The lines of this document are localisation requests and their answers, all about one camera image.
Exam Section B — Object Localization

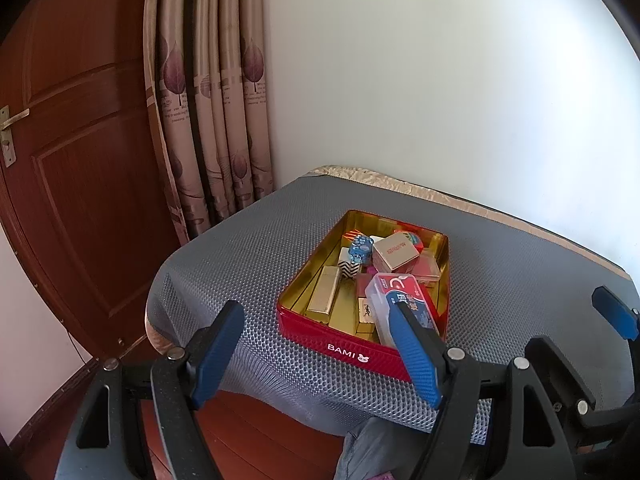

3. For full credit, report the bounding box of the black cable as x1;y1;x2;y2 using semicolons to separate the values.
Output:
64;322;86;363

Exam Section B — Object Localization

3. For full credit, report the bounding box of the red tin box gold interior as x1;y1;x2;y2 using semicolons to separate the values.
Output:
276;209;450;383

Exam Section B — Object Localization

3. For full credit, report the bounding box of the gold rectangular block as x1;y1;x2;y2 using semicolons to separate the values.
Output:
306;266;342;318

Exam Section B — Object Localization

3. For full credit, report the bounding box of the beige leaf print curtain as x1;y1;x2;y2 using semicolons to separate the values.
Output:
143;0;275;246

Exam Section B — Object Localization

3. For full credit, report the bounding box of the brown wooden door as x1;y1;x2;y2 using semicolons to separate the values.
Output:
0;0;191;361

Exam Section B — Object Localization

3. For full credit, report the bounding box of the blue patterned small case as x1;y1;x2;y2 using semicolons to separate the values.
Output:
347;235;377;266

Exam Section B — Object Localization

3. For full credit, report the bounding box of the person's grey pants leg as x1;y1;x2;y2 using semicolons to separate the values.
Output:
334;416;451;480

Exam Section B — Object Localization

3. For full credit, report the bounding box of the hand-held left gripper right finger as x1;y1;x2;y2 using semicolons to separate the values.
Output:
387;301;576;480

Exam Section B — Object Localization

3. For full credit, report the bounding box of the clear case with red insert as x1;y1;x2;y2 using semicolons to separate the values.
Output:
407;252;442;286

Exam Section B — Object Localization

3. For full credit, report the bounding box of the small beige cardboard box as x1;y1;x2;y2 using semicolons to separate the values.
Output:
372;234;421;276

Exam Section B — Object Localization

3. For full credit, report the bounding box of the clear plastic box blue label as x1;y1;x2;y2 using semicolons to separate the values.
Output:
364;272;446;348

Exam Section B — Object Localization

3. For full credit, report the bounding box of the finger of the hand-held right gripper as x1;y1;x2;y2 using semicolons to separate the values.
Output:
525;336;597;417
591;285;640;341

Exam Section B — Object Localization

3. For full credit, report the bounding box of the black white zigzag block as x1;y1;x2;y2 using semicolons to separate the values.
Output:
337;255;364;281

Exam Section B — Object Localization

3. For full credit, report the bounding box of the magenta rectangular block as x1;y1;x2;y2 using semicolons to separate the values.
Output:
356;271;381;298

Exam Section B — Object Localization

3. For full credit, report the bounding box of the brass door handle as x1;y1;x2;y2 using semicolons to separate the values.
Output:
0;106;30;167

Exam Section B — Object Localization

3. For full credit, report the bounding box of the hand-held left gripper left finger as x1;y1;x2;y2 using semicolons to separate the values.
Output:
55;300;246;480

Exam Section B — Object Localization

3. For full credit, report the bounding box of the small white box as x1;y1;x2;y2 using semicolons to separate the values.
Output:
356;296;377;333

